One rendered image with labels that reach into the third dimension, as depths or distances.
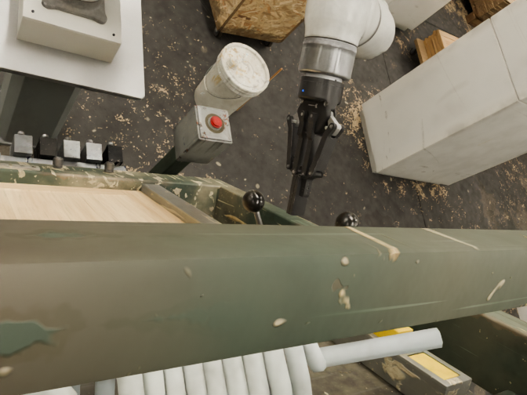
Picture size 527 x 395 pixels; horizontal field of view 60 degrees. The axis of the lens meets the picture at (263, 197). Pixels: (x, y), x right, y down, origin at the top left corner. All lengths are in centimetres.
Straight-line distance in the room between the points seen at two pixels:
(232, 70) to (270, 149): 62
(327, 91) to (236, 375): 64
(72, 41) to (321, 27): 96
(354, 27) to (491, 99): 223
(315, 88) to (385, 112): 265
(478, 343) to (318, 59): 51
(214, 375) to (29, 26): 143
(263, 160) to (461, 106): 123
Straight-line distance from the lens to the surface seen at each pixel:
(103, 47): 158
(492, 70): 301
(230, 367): 17
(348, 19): 77
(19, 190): 116
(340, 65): 77
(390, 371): 60
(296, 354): 18
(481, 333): 81
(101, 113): 243
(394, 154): 328
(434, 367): 59
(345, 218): 72
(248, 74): 251
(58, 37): 156
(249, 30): 304
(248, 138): 278
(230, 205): 132
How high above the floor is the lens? 201
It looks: 49 degrees down
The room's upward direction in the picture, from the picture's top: 59 degrees clockwise
